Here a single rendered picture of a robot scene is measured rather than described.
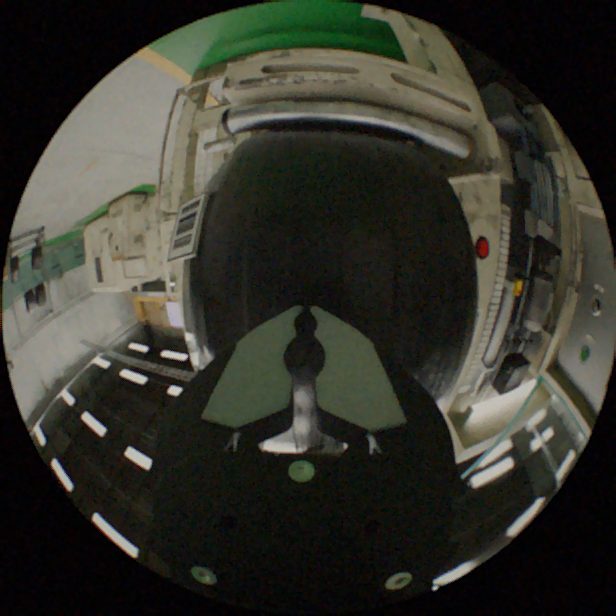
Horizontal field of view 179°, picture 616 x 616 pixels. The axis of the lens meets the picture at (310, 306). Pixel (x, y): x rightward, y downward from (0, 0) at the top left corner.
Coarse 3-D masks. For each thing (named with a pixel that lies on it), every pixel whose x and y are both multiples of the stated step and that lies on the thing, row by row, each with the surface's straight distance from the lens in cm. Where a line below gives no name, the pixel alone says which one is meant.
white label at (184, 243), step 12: (204, 192) 20; (180, 204) 22; (192, 204) 20; (204, 204) 19; (180, 216) 21; (192, 216) 19; (180, 228) 20; (192, 228) 18; (180, 240) 19; (192, 240) 18; (168, 252) 20; (180, 252) 18; (192, 252) 17
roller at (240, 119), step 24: (240, 120) 30; (264, 120) 29; (288, 120) 29; (312, 120) 29; (336, 120) 29; (360, 120) 29; (384, 120) 30; (408, 120) 31; (432, 144) 33; (456, 144) 35
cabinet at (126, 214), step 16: (128, 192) 484; (144, 192) 511; (112, 208) 528; (128, 208) 473; (144, 208) 504; (112, 224) 522; (128, 224) 469; (144, 224) 501; (112, 240) 522; (128, 240) 470; (144, 240) 498; (112, 256) 527
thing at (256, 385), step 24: (288, 312) 11; (264, 336) 10; (288, 336) 9; (240, 360) 9; (264, 360) 8; (288, 360) 9; (240, 384) 8; (264, 384) 8; (288, 384) 7; (216, 408) 7; (240, 408) 7; (264, 408) 7; (288, 408) 7; (240, 432) 7; (264, 432) 7
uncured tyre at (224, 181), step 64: (320, 128) 29; (256, 192) 16; (320, 192) 16; (384, 192) 17; (448, 192) 22; (256, 256) 14; (320, 256) 14; (384, 256) 15; (448, 256) 17; (192, 320) 18; (256, 320) 14; (384, 320) 15; (448, 320) 17; (448, 384) 21; (320, 448) 26
